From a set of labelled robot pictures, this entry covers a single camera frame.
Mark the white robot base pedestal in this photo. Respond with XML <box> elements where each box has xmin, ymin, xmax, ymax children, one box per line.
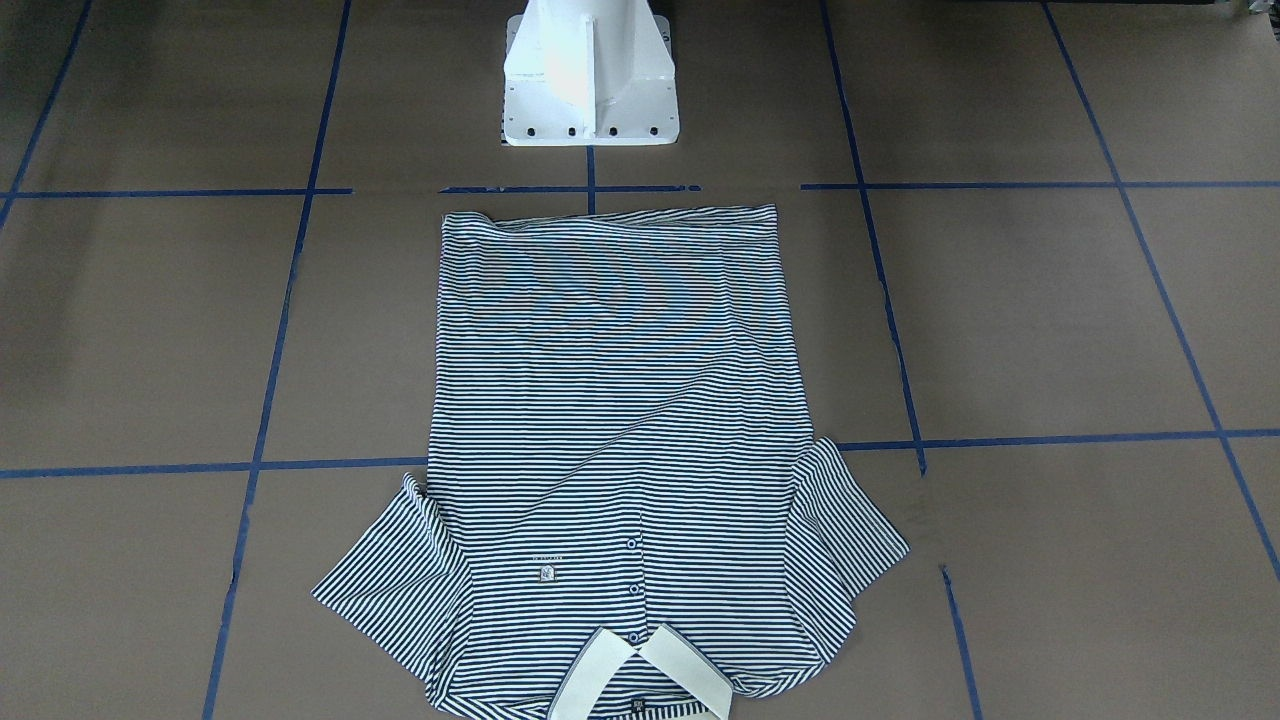
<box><xmin>500</xmin><ymin>1</ymin><xmax>681</xmax><ymax>147</ymax></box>

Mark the blue white striped polo shirt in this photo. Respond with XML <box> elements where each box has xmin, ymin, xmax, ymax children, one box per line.
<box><xmin>312</xmin><ymin>204</ymin><xmax>909</xmax><ymax>719</ymax></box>

